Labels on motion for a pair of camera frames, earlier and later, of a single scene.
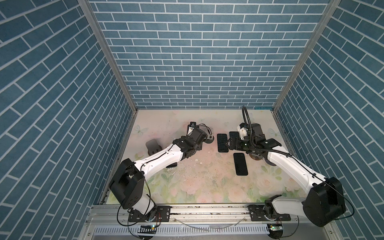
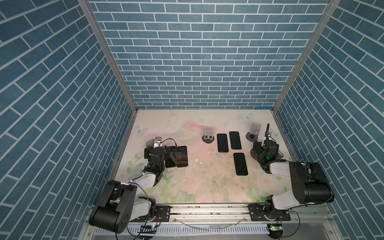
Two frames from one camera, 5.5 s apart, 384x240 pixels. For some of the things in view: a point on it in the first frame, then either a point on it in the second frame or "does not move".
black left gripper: x=200 y=146 to x=147 y=154
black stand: x=152 y=145 does not move
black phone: x=222 y=139 does not move
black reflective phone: x=240 y=164 does not move
